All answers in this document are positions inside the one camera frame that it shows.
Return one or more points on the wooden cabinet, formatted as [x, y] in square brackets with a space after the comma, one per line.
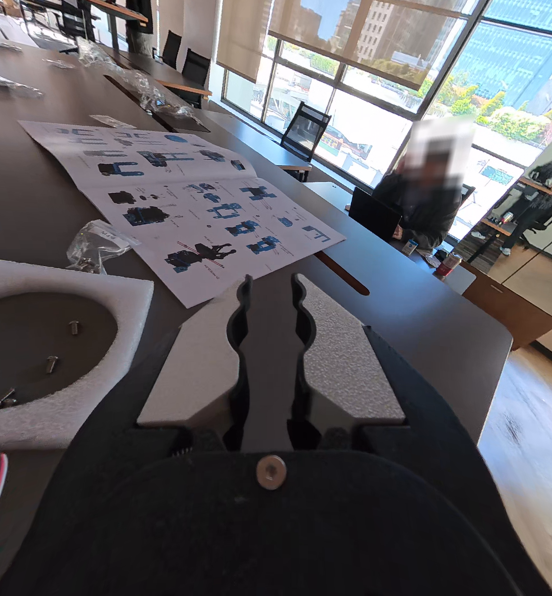
[513, 307]

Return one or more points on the black chair with dark coat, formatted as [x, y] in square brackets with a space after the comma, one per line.
[544, 195]

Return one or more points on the small metal screw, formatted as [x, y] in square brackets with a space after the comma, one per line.
[5, 399]
[74, 326]
[51, 363]

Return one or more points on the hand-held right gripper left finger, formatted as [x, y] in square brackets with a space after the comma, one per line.
[192, 372]

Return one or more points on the clear bag of screws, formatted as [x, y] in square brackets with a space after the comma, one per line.
[101, 242]

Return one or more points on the small white blue card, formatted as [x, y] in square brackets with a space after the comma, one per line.
[410, 246]

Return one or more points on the long dark office desk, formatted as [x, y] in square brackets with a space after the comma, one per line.
[257, 135]

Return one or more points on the clear plastic parts bag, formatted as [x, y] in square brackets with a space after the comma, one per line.
[5, 81]
[93, 51]
[157, 100]
[59, 63]

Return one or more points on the small flat clear bag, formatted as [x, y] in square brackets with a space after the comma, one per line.
[110, 121]

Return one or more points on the white foam tray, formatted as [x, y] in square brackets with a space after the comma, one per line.
[131, 298]

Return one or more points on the red drink can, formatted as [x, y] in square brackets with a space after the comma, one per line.
[448, 265]

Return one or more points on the black mesh office chair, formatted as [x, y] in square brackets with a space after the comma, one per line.
[306, 130]

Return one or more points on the printed instruction sheet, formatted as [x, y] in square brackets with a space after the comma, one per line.
[196, 186]

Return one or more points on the large office window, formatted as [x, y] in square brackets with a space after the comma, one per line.
[373, 125]

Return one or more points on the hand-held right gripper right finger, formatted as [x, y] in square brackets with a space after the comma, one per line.
[345, 372]

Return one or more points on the black laptop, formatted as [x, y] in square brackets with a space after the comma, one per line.
[373, 214]

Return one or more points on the dark grey desk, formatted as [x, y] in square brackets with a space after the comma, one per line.
[24, 209]

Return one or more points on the narrow beige roller blind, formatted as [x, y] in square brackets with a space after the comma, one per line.
[243, 37]

